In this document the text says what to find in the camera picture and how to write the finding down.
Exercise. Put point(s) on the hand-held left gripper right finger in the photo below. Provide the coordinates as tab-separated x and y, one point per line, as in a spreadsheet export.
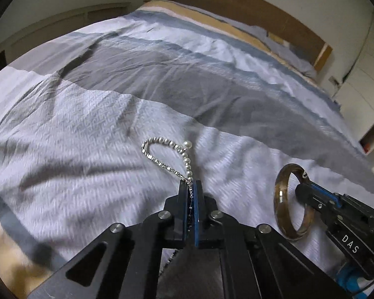
198	215

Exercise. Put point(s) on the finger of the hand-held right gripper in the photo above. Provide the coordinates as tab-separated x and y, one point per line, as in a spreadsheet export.
311	201
322	193

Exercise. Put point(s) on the grey pillow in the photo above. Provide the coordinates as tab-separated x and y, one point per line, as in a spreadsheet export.
294	59

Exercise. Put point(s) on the wooden headboard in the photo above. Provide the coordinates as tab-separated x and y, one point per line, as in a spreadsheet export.
252	9

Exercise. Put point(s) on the white cabinet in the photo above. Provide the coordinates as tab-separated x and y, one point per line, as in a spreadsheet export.
366	84

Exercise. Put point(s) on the brown wooden bangle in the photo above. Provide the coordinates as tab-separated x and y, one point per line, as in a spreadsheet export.
280	205

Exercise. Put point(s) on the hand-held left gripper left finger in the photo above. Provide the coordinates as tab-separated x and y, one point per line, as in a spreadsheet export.
177	211

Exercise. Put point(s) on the striped duvet cover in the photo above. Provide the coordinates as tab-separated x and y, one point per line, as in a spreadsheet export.
143	99

